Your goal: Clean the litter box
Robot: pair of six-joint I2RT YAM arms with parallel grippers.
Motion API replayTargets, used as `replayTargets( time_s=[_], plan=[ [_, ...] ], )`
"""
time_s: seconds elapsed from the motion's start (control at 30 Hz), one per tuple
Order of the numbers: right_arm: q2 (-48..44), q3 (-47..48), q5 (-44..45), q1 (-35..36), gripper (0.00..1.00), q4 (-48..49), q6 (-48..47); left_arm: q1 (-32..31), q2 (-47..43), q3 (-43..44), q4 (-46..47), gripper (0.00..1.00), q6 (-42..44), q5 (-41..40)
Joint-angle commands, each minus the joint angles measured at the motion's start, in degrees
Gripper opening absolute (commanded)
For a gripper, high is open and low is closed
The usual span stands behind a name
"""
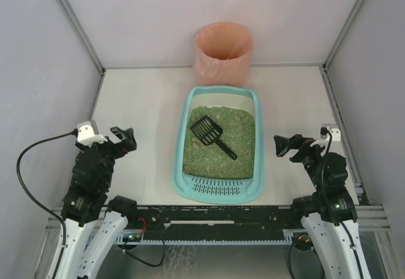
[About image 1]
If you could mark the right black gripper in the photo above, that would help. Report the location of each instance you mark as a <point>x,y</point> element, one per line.
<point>297,148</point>

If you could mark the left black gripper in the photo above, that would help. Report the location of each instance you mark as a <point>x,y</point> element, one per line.
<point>115,146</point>

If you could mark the black litter scoop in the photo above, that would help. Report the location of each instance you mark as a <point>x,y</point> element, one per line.
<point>209,132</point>

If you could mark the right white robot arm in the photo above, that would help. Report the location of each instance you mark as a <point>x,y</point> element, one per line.
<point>329,215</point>

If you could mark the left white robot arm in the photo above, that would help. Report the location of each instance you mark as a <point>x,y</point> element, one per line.
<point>91,223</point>

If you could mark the green cat litter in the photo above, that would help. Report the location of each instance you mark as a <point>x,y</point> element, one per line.
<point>239,132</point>

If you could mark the teal plastic litter box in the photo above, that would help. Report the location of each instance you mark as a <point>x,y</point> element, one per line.
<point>220,191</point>

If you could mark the pink lined trash bin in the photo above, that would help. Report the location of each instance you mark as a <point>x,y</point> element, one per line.
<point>223,53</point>

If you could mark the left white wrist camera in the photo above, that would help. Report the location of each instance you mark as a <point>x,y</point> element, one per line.
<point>88,134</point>

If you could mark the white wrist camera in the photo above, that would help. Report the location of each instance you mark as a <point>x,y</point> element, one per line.
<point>88,134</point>
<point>328,134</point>

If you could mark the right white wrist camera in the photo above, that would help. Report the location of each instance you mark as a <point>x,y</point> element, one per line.
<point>328,134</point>

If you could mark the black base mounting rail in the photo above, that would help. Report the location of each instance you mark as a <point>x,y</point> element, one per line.
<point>214,222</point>

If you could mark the white slotted cable duct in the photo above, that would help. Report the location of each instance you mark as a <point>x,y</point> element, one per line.
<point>285,240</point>

